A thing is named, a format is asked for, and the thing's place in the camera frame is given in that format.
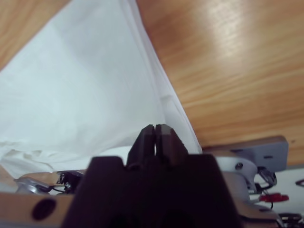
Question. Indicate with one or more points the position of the red connector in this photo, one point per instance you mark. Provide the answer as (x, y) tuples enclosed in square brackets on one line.
[(273, 197)]

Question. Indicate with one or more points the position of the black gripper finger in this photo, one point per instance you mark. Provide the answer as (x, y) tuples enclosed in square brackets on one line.
[(169, 147), (142, 147)]

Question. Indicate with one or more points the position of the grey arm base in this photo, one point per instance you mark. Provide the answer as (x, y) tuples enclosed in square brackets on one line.
[(268, 152)]

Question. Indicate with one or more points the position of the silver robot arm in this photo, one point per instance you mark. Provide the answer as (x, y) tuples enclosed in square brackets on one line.
[(237, 187)]

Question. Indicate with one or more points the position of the white t-shirt with black logo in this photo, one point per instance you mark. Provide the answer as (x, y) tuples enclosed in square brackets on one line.
[(83, 83)]

